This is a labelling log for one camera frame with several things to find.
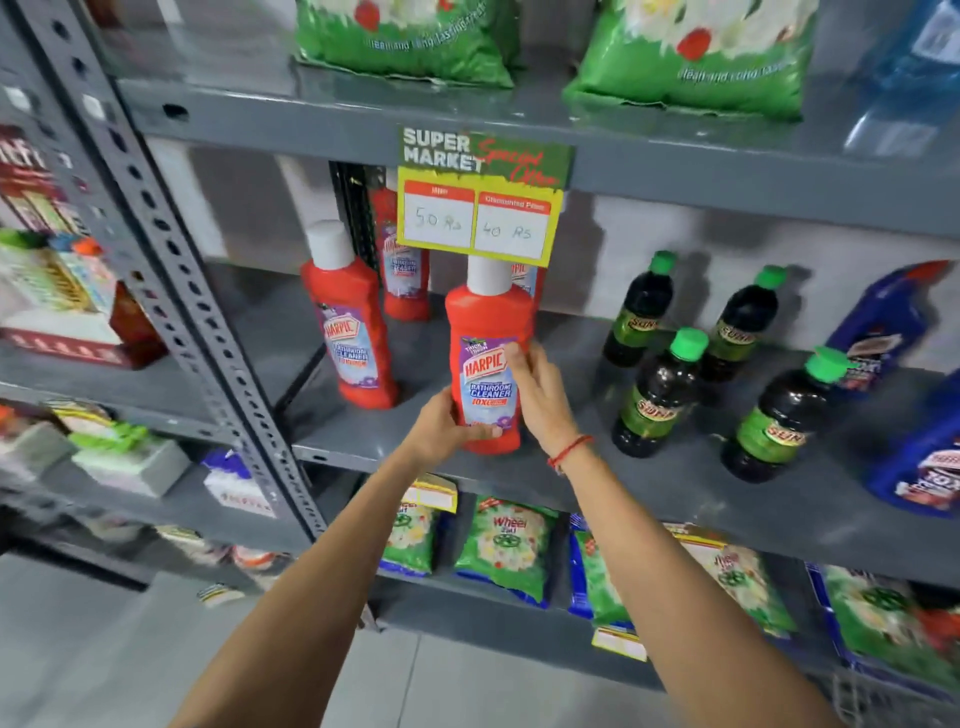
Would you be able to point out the person's left hand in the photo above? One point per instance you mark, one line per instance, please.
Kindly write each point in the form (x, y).
(435, 431)

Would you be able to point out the person's right hand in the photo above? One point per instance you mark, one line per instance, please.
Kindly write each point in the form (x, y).
(546, 405)

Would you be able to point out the person's right thumb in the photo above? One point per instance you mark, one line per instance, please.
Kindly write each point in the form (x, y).
(514, 363)

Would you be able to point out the person's left thumb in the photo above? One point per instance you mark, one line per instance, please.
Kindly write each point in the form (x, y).
(480, 433)

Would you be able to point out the red cleaner bottle white cap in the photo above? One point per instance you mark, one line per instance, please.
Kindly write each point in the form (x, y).
(352, 330)
(484, 322)
(403, 277)
(527, 279)

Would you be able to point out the person's right forearm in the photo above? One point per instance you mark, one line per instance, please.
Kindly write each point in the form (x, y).
(682, 600)

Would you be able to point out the person's left forearm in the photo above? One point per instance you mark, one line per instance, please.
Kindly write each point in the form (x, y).
(315, 600)

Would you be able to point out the yellow shelf price tag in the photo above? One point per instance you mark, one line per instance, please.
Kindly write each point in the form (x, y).
(619, 643)
(433, 493)
(220, 595)

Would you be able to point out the small green detergent packet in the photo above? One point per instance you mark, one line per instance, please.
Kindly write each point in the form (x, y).
(885, 622)
(739, 577)
(508, 551)
(600, 577)
(411, 540)

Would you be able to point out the dark bottle green cap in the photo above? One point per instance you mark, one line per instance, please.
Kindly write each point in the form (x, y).
(739, 326)
(660, 397)
(637, 319)
(784, 424)

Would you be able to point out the green yellow price sign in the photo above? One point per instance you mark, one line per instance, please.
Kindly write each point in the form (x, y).
(480, 202)

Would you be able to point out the grey metal shelf rack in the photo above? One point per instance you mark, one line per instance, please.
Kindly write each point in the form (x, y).
(675, 495)

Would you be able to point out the blue white packet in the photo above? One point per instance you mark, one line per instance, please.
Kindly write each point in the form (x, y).
(236, 487)

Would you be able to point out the orange white packet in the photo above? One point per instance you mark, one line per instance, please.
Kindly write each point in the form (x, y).
(259, 564)

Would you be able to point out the pale wrapped packet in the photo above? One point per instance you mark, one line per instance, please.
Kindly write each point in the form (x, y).
(191, 546)

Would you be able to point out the grey slotted side shelf rack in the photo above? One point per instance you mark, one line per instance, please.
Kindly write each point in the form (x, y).
(150, 397)

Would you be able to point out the large green detergent bag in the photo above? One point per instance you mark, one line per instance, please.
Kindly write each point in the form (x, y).
(697, 52)
(409, 37)

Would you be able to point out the green white soap pack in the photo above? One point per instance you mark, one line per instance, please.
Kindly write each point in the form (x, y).
(127, 454)

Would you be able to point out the blue cleaner bottle red cap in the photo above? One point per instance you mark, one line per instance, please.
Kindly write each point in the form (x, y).
(885, 322)

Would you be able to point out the red display carton of tubes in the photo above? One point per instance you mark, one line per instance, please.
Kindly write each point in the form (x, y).
(67, 315)

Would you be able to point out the white soap box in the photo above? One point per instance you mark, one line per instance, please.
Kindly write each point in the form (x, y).
(30, 446)

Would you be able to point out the clear blue liquid bottle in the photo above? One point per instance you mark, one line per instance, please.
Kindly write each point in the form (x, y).
(911, 67)

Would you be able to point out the red printed packages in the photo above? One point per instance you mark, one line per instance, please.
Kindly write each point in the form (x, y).
(34, 187)

